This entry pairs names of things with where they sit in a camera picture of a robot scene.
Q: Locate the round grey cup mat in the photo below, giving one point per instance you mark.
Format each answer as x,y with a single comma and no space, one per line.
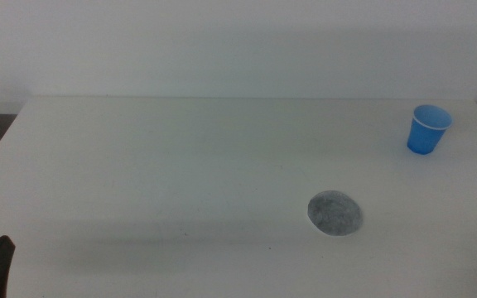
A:
334,213

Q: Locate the blue plastic cup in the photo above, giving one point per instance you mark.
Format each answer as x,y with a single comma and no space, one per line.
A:
425,134

